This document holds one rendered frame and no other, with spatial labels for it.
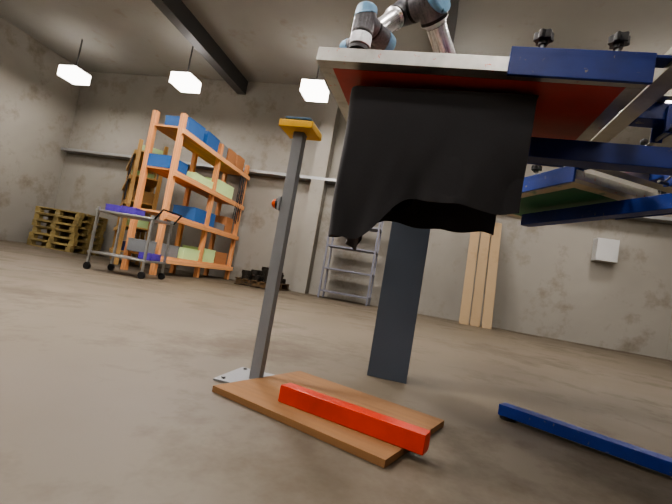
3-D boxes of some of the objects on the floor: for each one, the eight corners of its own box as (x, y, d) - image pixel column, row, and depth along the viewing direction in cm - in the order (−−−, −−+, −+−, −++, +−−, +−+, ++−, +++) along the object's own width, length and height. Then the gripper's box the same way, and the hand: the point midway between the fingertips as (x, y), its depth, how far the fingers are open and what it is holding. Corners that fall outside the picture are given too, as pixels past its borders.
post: (212, 380, 137) (263, 110, 143) (241, 368, 158) (284, 134, 164) (272, 395, 132) (322, 114, 138) (293, 381, 153) (336, 138, 159)
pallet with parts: (290, 291, 831) (294, 271, 833) (270, 290, 722) (274, 268, 724) (256, 284, 848) (259, 266, 850) (232, 283, 739) (236, 262, 742)
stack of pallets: (102, 256, 934) (109, 219, 940) (71, 252, 852) (79, 212, 857) (59, 248, 961) (66, 212, 967) (25, 244, 879) (33, 205, 885)
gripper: (377, 57, 142) (365, 115, 141) (345, 56, 145) (334, 112, 143) (373, 43, 134) (361, 104, 132) (340, 41, 136) (328, 101, 135)
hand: (346, 101), depth 135 cm, fingers closed on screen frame, 4 cm apart
